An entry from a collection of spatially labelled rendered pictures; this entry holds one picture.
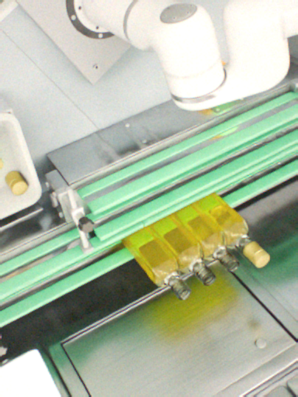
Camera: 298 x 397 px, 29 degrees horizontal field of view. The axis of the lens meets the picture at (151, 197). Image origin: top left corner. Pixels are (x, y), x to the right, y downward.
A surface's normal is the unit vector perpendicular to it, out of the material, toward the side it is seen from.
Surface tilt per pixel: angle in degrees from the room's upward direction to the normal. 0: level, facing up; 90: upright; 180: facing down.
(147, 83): 0
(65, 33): 3
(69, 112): 0
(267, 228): 89
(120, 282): 89
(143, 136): 90
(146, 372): 90
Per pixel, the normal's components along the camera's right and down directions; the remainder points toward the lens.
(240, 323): -0.12, -0.72
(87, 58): 0.54, 0.50
